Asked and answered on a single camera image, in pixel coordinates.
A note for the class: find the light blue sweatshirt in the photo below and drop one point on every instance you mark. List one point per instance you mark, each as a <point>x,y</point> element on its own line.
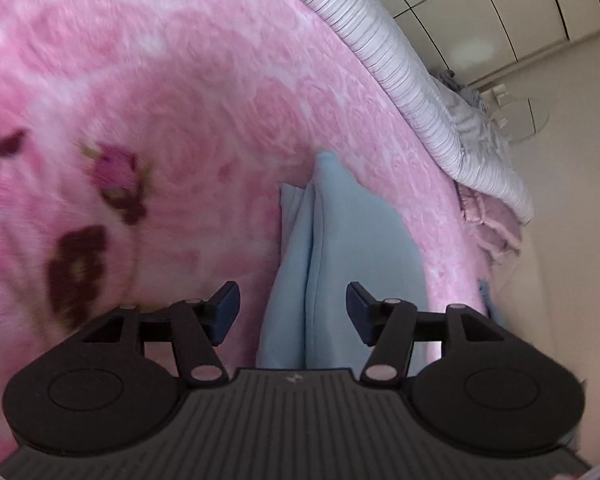
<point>350,240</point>

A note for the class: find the purple ruffled pillow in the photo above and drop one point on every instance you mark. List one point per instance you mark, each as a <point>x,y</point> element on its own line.
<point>490,230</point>

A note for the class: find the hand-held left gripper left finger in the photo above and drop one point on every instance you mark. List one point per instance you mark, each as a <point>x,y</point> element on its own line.
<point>227,310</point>

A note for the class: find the striped lavender duvet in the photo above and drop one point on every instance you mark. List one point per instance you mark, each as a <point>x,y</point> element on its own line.
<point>415,90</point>

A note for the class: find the cream wardrobe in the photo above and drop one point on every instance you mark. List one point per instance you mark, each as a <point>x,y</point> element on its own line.
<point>480,10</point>

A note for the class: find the pink floral blanket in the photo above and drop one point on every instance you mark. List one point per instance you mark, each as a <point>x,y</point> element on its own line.
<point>180,85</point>

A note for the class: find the oval mirror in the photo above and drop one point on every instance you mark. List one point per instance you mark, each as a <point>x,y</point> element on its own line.
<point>525,120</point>

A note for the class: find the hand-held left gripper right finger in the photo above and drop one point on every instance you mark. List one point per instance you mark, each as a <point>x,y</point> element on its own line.
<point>360,310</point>

